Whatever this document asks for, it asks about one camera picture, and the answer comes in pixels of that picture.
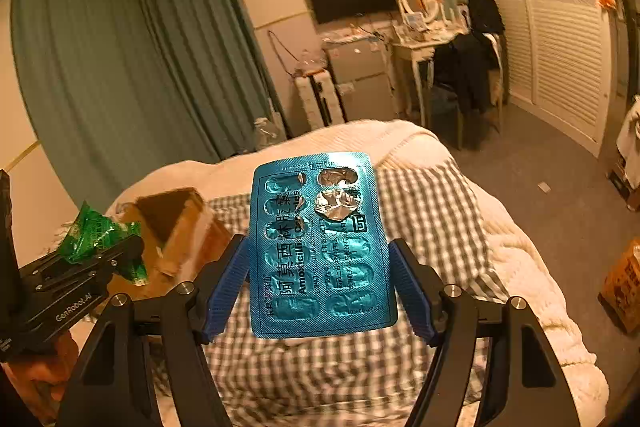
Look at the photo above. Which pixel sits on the blue pill blister pack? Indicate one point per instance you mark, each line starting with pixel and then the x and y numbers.
pixel 320 257

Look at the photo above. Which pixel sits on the white suitcase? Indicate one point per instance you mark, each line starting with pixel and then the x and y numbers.
pixel 320 99

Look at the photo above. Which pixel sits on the person's left hand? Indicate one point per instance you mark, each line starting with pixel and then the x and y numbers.
pixel 30 377

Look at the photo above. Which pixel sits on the green foil packet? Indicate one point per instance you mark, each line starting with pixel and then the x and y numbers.
pixel 85 232

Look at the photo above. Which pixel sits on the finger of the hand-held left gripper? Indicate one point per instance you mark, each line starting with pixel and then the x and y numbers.
pixel 122 249

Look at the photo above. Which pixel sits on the orange floor bag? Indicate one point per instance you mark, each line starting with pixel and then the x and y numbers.
pixel 625 287

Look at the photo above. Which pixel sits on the brown cardboard box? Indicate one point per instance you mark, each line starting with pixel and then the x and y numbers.
pixel 170 217

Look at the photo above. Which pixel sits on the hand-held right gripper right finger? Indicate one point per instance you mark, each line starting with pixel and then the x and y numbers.
pixel 412 292

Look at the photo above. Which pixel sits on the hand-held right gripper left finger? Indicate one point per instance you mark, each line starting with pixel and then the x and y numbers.
pixel 227 287

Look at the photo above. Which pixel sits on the white louvred wardrobe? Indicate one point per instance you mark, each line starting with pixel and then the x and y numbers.
pixel 560 32

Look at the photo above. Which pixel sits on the white dressing table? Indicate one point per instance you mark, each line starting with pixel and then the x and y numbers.
pixel 415 47

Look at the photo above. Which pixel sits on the grey small fridge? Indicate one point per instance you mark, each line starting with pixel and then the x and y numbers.
pixel 360 77

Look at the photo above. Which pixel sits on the chair with dark clothes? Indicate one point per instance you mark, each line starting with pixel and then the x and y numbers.
pixel 470 67

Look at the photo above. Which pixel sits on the grey checked blanket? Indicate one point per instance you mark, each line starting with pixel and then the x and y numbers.
pixel 430 227

